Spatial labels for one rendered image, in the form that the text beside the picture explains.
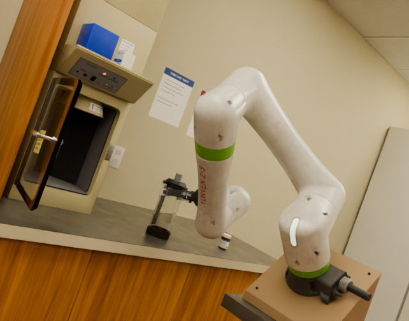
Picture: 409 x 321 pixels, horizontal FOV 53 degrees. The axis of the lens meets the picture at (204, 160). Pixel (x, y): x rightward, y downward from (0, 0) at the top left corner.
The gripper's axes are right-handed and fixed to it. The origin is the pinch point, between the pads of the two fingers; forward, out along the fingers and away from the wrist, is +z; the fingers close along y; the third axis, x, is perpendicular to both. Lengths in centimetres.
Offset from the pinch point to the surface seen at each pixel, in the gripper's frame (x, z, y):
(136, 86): -34.9, -2.8, 30.1
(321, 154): -66, 41, -171
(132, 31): -56, 1, 35
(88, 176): -0.1, 19.1, 28.7
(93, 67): -35, -2, 48
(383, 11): -153, -14, -131
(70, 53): -36, -3, 57
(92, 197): 8.0, 15.6, 26.7
